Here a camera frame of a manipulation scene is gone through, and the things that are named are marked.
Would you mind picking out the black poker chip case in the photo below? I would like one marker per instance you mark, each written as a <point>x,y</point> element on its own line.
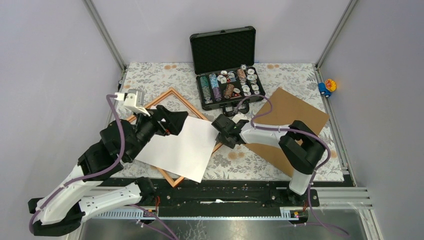
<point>223,52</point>

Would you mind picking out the brown cardboard backing board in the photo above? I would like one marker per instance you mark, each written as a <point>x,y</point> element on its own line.
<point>286,108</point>

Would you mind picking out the purple poker chip stack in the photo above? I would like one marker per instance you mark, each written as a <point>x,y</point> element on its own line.
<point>217,94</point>

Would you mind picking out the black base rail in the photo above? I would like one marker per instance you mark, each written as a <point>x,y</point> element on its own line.
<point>226,199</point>

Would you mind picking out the pink poker chip stack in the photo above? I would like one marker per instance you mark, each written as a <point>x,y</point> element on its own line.
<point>241,75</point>

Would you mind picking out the orange wooden picture frame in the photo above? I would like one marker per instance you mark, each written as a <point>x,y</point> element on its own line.
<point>179,103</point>

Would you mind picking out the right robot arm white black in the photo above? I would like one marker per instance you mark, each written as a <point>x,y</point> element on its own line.
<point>300,145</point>

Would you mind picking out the blue poker chip stack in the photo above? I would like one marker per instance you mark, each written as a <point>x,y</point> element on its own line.
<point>213,79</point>

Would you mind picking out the sunset landscape photo print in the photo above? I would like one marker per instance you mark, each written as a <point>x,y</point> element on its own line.
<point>186,154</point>

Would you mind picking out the green poker chip stack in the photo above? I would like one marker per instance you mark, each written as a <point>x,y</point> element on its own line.
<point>204,83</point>

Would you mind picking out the brown poker chip stack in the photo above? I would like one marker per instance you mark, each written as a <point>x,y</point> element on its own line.
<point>228,92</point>

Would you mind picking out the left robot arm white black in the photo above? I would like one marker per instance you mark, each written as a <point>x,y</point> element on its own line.
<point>67,207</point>

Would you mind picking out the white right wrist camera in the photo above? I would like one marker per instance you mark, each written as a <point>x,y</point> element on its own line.
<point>239,117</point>

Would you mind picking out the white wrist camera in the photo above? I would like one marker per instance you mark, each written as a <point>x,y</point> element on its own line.
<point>133,100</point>
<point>239,117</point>

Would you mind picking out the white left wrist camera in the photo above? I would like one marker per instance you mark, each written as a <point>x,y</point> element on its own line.
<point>133,100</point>

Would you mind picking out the blue yellow toy car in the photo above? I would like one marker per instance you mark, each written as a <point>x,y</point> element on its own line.
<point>327,87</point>

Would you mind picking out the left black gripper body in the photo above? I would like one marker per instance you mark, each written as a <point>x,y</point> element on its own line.
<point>149,126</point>

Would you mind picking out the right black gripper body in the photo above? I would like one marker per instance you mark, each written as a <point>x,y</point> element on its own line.
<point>223,137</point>

